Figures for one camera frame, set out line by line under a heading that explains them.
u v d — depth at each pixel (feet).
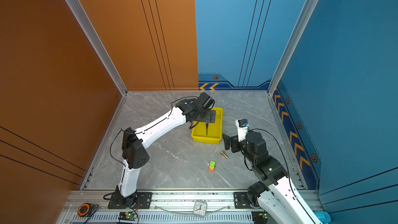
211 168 2.65
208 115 2.44
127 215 2.32
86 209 2.27
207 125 3.26
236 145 2.08
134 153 1.57
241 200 2.38
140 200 2.40
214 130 3.17
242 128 1.99
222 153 2.85
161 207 2.39
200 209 2.29
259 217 2.29
